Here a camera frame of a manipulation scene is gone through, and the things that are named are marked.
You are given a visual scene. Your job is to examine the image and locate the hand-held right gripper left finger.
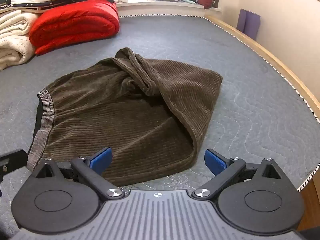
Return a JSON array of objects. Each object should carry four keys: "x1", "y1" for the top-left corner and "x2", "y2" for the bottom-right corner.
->
[{"x1": 32, "y1": 147, "x2": 125, "y2": 201}]

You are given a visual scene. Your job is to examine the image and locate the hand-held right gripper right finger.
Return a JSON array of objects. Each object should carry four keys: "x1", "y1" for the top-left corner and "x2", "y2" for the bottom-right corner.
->
[{"x1": 192, "y1": 149, "x2": 282, "y2": 201}]

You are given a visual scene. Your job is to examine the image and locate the brown corduroy pants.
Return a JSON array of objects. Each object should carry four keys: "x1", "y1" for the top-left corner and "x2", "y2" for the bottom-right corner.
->
[{"x1": 27, "y1": 47, "x2": 223, "y2": 187}]

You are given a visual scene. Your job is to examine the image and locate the cream folded blanket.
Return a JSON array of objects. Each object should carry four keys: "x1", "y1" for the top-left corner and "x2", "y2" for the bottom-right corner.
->
[{"x1": 0, "y1": 9, "x2": 41, "y2": 71}]

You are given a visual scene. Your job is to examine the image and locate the red folded quilt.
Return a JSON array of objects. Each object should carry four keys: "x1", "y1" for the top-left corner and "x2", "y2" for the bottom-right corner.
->
[{"x1": 29, "y1": 0, "x2": 120, "y2": 55}]

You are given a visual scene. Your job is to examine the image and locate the navy star-printed cloth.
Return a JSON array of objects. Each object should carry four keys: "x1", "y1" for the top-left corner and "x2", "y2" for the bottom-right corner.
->
[{"x1": 0, "y1": 0, "x2": 95, "y2": 12}]

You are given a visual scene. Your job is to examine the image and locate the wooden bed frame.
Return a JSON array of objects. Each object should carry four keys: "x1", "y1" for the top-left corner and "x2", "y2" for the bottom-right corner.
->
[{"x1": 205, "y1": 14, "x2": 320, "y2": 210}]

